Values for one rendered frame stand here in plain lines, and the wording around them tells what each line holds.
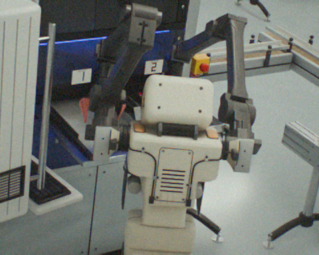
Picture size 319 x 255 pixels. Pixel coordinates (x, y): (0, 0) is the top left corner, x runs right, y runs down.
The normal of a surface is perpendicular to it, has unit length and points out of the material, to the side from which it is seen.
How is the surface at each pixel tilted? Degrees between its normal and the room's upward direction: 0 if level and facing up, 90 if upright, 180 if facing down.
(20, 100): 90
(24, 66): 90
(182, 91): 47
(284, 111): 0
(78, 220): 90
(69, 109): 0
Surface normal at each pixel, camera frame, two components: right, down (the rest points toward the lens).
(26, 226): 0.51, 0.43
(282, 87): 0.11, -0.90
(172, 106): 0.11, -0.29
